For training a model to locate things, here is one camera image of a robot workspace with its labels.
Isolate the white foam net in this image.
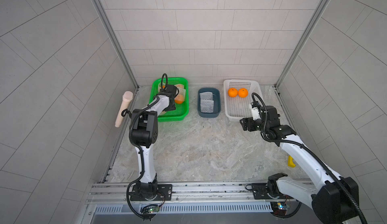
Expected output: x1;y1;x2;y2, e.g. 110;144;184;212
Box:
200;92;214;101
200;101;214;113

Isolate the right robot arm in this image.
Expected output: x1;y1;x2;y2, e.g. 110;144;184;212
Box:
239;93;367;224

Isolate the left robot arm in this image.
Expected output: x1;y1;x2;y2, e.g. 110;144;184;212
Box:
129;74;179;200

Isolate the green plastic basket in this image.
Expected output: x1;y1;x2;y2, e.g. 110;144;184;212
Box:
149;77;189;122

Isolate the white plastic basket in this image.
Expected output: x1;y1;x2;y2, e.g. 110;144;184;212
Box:
223;79;263;122

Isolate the beige microphone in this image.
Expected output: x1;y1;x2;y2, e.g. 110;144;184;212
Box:
115;91;134;128

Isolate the dark blue plastic tub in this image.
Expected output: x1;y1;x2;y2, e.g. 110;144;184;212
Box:
197;88;221;118

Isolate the yellow plastic block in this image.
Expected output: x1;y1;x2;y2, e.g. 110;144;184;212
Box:
287;156;296;168

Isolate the right green circuit board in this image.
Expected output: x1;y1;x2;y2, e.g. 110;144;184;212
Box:
270;202;291;217

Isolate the green circuit board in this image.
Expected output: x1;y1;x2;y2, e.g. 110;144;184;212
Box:
141;204;161;215
270;202;291;217

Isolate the left green circuit board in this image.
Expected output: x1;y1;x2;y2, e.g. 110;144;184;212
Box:
141;204;161;215

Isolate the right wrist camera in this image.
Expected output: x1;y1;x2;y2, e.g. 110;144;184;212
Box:
251;106;261;121

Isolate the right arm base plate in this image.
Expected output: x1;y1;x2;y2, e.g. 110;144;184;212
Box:
245;183;294;201

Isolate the aluminium rail frame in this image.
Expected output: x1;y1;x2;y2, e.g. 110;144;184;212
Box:
77;179;314;224

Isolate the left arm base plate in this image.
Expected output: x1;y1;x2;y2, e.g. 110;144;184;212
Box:
129;184;172;201

